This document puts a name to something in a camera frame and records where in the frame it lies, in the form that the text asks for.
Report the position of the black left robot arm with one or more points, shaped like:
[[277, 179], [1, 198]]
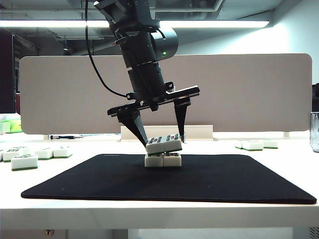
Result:
[[135, 47]]

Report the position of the black device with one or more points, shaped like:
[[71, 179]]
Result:
[[316, 94]]

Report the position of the two bamboo mahjong tile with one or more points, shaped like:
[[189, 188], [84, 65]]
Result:
[[44, 154]]

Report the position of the black monitor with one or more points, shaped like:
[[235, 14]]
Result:
[[7, 74]]

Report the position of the black rectangular mat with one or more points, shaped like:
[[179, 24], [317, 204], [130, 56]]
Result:
[[99, 184]]

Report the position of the beige desk divider panel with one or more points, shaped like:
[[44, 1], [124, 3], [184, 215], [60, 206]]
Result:
[[62, 94]]

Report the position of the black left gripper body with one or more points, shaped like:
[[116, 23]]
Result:
[[147, 84]]

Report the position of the grey vent grill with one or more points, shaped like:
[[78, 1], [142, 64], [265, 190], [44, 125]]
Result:
[[314, 232]]

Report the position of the white divider foot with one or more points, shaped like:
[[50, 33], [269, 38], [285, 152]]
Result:
[[46, 137], [286, 134]]

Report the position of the clear glass container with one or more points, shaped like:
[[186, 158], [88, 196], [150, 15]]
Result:
[[314, 132]]

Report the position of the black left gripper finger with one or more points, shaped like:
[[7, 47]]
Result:
[[181, 117], [134, 124]]

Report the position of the six bamboo mahjong tile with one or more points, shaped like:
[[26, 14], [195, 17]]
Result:
[[10, 155]]

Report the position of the black screwdriver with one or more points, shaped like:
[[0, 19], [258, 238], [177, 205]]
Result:
[[61, 137]]

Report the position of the bird print mahjong tile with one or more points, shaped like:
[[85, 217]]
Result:
[[24, 163]]

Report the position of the green white package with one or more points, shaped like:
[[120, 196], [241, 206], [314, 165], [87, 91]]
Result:
[[15, 125], [5, 127]]

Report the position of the eight bamboo mahjong tile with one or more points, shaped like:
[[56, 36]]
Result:
[[24, 150]]

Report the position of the five bamboo mahjong tile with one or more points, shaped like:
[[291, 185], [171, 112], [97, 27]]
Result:
[[172, 145], [155, 147], [154, 161], [172, 161]]

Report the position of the three bamboo mahjong tile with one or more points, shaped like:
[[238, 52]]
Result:
[[62, 152]]

